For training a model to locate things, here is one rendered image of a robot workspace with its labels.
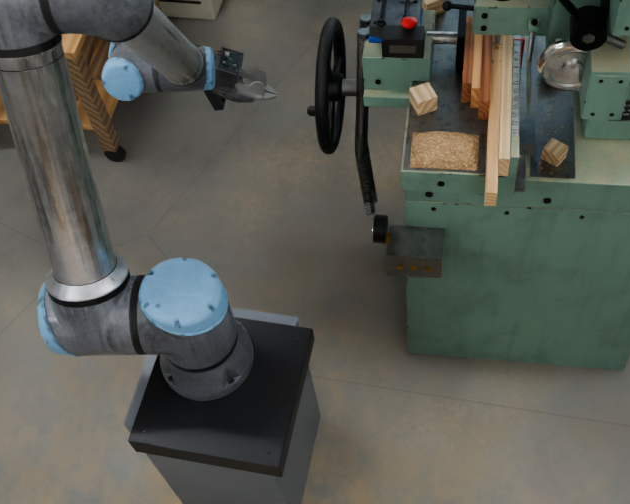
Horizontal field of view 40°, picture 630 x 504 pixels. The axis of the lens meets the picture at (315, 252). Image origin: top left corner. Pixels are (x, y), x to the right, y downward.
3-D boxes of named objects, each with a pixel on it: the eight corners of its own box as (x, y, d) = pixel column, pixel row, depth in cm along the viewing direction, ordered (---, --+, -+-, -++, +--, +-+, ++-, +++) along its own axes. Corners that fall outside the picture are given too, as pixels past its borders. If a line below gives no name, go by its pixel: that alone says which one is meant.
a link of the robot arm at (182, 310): (234, 369, 164) (218, 323, 149) (145, 370, 165) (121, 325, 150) (240, 300, 172) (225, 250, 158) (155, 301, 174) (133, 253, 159)
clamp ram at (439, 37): (428, 38, 178) (428, 4, 170) (465, 39, 177) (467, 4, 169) (425, 70, 173) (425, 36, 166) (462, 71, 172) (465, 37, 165)
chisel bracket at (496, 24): (473, 15, 169) (475, -20, 162) (546, 17, 167) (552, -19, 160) (471, 42, 165) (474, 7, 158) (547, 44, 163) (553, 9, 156)
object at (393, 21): (373, 11, 176) (372, -11, 171) (427, 12, 174) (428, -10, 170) (366, 57, 169) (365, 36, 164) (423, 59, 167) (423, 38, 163)
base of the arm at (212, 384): (247, 403, 170) (240, 380, 162) (154, 398, 172) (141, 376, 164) (259, 319, 181) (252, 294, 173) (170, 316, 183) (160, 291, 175)
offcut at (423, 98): (437, 109, 168) (437, 96, 165) (418, 116, 167) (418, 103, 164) (428, 94, 170) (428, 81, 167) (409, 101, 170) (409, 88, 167)
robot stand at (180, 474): (296, 526, 216) (264, 448, 170) (183, 505, 222) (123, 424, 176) (320, 415, 232) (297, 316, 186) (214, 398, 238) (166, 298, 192)
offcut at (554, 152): (550, 148, 173) (552, 137, 170) (566, 156, 171) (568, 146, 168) (540, 158, 171) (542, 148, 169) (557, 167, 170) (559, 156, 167)
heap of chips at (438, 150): (412, 132, 165) (412, 122, 163) (479, 135, 163) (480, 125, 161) (409, 167, 161) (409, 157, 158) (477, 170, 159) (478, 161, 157)
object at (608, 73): (578, 82, 160) (589, 33, 150) (618, 83, 159) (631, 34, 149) (580, 121, 155) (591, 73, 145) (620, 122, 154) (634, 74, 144)
